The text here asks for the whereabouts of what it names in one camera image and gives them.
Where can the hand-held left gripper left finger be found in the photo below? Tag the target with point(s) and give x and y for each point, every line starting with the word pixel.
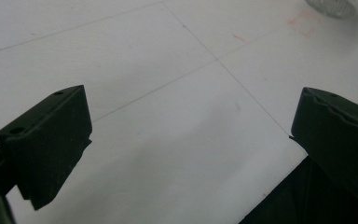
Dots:
pixel 48 140

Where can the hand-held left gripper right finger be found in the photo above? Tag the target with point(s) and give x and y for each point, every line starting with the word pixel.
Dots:
pixel 335 130

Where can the clear glass jar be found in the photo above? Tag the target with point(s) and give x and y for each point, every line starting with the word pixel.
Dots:
pixel 335 6

